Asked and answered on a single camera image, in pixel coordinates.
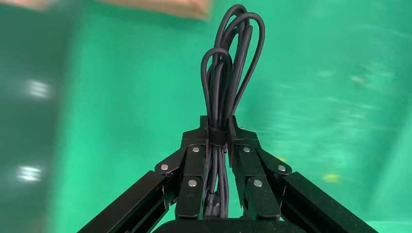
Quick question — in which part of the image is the green table cloth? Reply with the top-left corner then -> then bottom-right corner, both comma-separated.
48,0 -> 412,233

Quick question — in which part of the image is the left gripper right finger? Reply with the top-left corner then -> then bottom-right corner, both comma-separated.
227,116 -> 379,233

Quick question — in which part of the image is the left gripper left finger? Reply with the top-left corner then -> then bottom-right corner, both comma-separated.
77,116 -> 210,233

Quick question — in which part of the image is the black data cable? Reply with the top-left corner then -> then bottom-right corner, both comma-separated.
200,3 -> 266,220

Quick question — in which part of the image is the brown cardboard box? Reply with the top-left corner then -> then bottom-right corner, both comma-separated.
0,0 -> 213,21

